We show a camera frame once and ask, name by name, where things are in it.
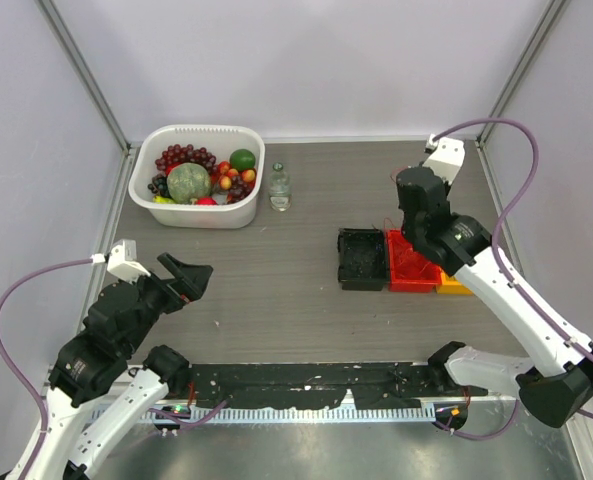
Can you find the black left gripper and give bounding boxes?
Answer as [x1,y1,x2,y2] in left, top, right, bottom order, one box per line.
[123,251,213,352]

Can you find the red cable bundle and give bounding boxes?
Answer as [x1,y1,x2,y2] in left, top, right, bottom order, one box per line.
[391,232,440,284]

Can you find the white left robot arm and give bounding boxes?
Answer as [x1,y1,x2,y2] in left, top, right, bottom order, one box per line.
[0,242,213,479]

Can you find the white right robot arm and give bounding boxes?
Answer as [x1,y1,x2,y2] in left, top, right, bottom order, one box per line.
[395,166,593,428]

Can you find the red apple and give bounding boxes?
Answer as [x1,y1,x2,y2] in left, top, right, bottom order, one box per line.
[195,197,218,206]

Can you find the black plastic bin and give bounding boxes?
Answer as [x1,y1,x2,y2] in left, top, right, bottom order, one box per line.
[337,228,389,291]

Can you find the red plastic bin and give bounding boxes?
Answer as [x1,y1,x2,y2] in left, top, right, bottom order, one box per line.
[386,229,441,293]

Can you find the orange plastic bin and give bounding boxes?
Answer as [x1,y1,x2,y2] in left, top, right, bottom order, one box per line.
[436,271,472,295]

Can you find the green melon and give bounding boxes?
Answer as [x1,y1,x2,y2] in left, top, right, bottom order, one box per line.
[167,163,212,204]

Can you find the peach fruit cluster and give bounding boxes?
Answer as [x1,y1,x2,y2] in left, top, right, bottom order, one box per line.
[217,161,257,193]

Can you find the clear glass bottle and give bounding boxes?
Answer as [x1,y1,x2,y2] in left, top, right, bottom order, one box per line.
[268,162,292,212]

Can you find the red grape bunch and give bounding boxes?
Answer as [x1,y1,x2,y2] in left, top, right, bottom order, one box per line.
[155,144,217,175]

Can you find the green lime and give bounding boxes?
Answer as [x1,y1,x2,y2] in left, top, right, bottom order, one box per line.
[229,148,256,172]

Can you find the white plastic basket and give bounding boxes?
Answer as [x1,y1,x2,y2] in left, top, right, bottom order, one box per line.
[128,125,265,229]

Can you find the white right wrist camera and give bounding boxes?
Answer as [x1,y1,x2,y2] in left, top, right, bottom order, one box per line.
[420,135,465,185]

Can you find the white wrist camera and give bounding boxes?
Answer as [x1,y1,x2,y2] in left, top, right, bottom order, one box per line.
[90,239,151,284]
[420,135,465,185]

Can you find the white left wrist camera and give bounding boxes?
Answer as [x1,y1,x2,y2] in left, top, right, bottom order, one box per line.
[90,239,151,284]

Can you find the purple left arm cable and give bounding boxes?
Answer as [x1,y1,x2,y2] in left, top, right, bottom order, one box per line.
[0,257,230,480]

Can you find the white slotted cable duct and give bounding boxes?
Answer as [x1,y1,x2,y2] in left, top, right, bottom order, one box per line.
[90,404,436,425]

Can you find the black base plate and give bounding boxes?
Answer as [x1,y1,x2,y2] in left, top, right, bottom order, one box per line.
[169,362,488,410]

